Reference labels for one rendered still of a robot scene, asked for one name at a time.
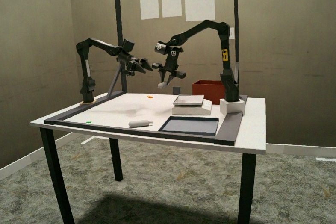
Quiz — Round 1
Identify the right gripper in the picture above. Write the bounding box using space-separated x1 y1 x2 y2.
125 55 153 74

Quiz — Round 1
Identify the grey gas cylinder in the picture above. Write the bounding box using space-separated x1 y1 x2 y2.
158 81 167 89
128 120 153 127

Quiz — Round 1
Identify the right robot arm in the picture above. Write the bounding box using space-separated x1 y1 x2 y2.
76 38 135 103

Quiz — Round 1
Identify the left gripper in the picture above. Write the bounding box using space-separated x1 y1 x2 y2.
152 57 186 86

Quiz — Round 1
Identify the red-brown open box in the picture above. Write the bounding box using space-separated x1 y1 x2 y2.
192 80 226 105

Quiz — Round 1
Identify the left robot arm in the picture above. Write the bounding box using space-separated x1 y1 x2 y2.
155 19 240 103

